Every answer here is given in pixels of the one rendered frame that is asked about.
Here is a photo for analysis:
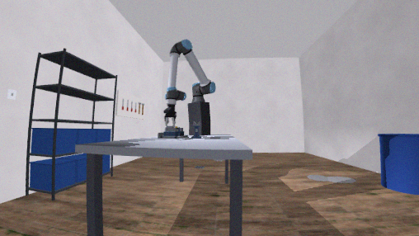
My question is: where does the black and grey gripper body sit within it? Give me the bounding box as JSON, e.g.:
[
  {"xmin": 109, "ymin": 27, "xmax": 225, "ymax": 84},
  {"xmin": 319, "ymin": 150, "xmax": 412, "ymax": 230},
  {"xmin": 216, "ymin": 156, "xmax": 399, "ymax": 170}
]
[{"xmin": 166, "ymin": 104, "xmax": 177, "ymax": 117}]

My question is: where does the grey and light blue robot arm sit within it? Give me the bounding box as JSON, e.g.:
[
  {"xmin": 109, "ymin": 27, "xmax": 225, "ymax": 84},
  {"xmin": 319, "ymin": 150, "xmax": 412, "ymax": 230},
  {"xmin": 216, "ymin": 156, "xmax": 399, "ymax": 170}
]
[{"xmin": 165, "ymin": 40, "xmax": 216, "ymax": 105}]

